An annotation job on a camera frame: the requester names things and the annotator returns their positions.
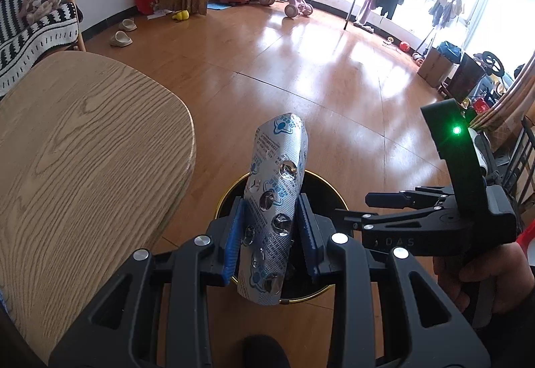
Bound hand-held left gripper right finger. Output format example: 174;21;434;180
295;193;492;368

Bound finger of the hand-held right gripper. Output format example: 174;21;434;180
334;207;446;234
365;185;456;211

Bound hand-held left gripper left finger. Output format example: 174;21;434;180
49;198;246;368

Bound black trash bin gold rim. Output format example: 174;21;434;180
214;169;349;304

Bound silver blister pack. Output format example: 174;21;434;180
236;111;309;306

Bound person's right hand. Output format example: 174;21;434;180
432;240;535;329

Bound dark brown box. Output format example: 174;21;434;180
448;54;486;100

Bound red plastic object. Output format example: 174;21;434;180
516;224;535;257

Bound cardboard box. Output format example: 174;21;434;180
417;46;457;87

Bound blue bag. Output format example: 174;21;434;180
437;41;465;62

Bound light hanging clothes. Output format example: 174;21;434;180
427;0;465;31

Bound chair with striped blanket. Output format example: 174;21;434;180
0;0;84;97

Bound black metal frame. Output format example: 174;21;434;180
499;115;535;208

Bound wooden sofa frame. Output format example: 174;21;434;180
59;0;87;52

